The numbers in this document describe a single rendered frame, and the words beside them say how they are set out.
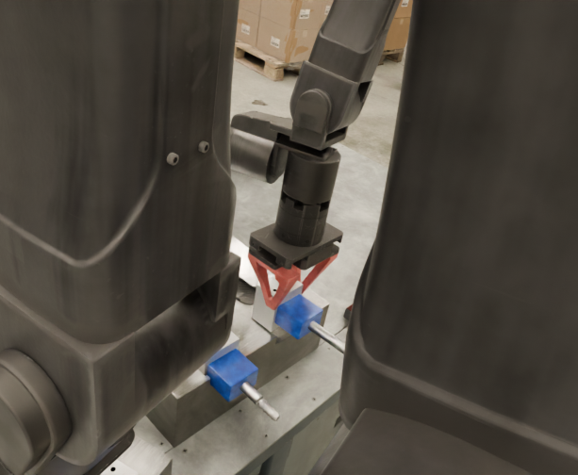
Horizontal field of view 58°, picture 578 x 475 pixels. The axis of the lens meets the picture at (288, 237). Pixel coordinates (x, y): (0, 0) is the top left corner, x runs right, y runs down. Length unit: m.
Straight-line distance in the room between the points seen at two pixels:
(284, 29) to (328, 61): 3.96
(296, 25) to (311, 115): 3.93
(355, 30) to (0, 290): 0.42
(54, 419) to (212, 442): 0.51
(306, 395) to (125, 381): 0.58
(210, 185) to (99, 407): 0.07
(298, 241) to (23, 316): 0.45
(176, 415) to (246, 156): 0.29
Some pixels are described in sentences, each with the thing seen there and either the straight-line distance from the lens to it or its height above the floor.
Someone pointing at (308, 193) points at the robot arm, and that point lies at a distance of 0.56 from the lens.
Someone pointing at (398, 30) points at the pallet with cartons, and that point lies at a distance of 5.64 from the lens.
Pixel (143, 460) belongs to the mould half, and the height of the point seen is 0.86.
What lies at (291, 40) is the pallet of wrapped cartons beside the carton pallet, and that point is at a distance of 4.45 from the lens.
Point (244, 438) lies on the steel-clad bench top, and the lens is 0.69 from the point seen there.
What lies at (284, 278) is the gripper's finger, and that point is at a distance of 0.59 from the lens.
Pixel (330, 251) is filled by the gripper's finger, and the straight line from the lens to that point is 0.63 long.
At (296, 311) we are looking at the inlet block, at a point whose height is 0.93.
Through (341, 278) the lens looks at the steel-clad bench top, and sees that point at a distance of 0.94.
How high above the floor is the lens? 1.36
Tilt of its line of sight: 34 degrees down
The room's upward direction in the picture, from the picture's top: 11 degrees clockwise
